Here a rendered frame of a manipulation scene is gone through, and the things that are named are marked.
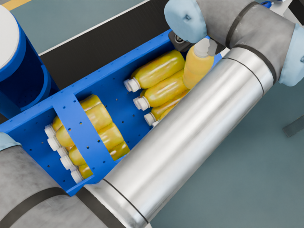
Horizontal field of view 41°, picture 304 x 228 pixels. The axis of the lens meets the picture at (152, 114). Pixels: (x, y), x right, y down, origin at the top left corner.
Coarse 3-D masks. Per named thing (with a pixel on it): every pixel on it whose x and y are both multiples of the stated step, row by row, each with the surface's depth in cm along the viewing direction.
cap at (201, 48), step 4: (200, 40) 91; (204, 40) 91; (208, 40) 91; (196, 44) 91; (200, 44) 91; (204, 44) 91; (208, 44) 91; (196, 48) 90; (200, 48) 90; (204, 48) 90; (196, 52) 92; (200, 52) 90; (204, 52) 90
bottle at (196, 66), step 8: (192, 48) 94; (192, 56) 93; (200, 56) 92; (208, 56) 93; (192, 64) 94; (200, 64) 93; (208, 64) 94; (184, 72) 102; (192, 72) 97; (200, 72) 96; (184, 80) 105; (192, 80) 101
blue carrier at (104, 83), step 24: (144, 48) 115; (168, 48) 133; (96, 72) 114; (120, 72) 129; (72, 96) 109; (120, 96) 133; (24, 120) 107; (48, 120) 127; (72, 120) 105; (120, 120) 134; (144, 120) 133; (24, 144) 127; (48, 144) 129; (96, 144) 105; (48, 168) 129; (96, 168) 108; (72, 192) 110
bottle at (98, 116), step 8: (88, 112) 113; (96, 112) 112; (104, 112) 112; (96, 120) 112; (104, 120) 112; (112, 120) 115; (64, 128) 111; (96, 128) 113; (56, 136) 112; (64, 136) 110; (64, 144) 111; (72, 144) 112
